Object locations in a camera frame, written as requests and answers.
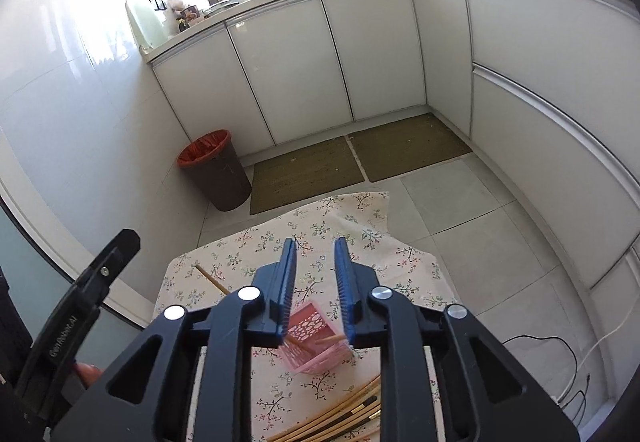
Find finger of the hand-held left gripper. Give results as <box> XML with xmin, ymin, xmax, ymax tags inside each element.
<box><xmin>79</xmin><ymin>228</ymin><xmax>141</xmax><ymax>309</ymax></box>

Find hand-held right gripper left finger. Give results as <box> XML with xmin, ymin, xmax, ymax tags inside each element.
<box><xmin>52</xmin><ymin>237</ymin><xmax>298</xmax><ymax>442</ymax></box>

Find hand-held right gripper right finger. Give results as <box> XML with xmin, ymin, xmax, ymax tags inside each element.
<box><xmin>334</xmin><ymin>237</ymin><xmax>581</xmax><ymax>442</ymax></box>

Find pink plastic utensil basket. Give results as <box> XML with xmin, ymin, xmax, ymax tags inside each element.
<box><xmin>277</xmin><ymin>302</ymin><xmax>353</xmax><ymax>375</ymax></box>

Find pile of bamboo chopsticks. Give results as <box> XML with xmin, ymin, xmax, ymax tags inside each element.
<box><xmin>267</xmin><ymin>372</ymin><xmax>383</xmax><ymax>442</ymax></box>

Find person's left hand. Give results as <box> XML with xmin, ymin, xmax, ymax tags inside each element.
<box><xmin>75</xmin><ymin>363</ymin><xmax>104</xmax><ymax>389</ymax></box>

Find floral tablecloth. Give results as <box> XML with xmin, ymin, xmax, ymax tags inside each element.
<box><xmin>152</xmin><ymin>191</ymin><xmax>458</xmax><ymax>442</ymax></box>

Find olive floor mat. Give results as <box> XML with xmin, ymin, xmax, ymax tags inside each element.
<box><xmin>350</xmin><ymin>112</ymin><xmax>472</xmax><ymax>183</ymax></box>
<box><xmin>249</xmin><ymin>136</ymin><xmax>366</xmax><ymax>215</ymax></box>

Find brown trash bin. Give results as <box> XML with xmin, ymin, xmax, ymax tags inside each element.
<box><xmin>177</xmin><ymin>129</ymin><xmax>252</xmax><ymax>212</ymax></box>

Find red trash bag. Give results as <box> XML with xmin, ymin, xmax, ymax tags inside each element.
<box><xmin>177</xmin><ymin>129</ymin><xmax>234</xmax><ymax>169</ymax></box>

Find white kitchen cabinets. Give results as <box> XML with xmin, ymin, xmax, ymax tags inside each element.
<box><xmin>150</xmin><ymin>0</ymin><xmax>640</xmax><ymax>323</ymax></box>

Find pale green cutting board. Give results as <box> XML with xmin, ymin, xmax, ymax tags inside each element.
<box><xmin>125</xmin><ymin>0</ymin><xmax>175</xmax><ymax>52</ymax></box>

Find black cable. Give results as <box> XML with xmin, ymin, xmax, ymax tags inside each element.
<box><xmin>502</xmin><ymin>334</ymin><xmax>592</xmax><ymax>428</ymax></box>

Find white cable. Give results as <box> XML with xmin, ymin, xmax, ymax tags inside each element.
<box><xmin>556</xmin><ymin>317</ymin><xmax>632</xmax><ymax>407</ymax></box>

